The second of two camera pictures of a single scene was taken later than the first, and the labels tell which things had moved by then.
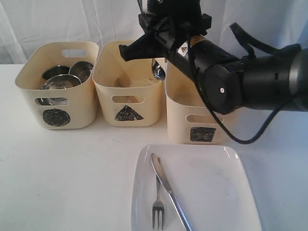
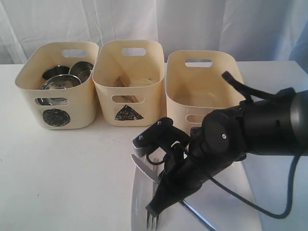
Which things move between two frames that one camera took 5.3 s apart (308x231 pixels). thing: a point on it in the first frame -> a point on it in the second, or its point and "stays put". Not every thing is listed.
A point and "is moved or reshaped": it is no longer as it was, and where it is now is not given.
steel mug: (56, 70) stays put
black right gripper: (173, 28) -> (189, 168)
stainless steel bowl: (60, 82) stays put
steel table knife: (161, 175) -> (151, 172)
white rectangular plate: (210, 182) stays put
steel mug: (81, 70) stays put
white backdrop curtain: (24, 24) stays put
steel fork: (158, 207) is moved or reshaped
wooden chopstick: (123, 82) stays put
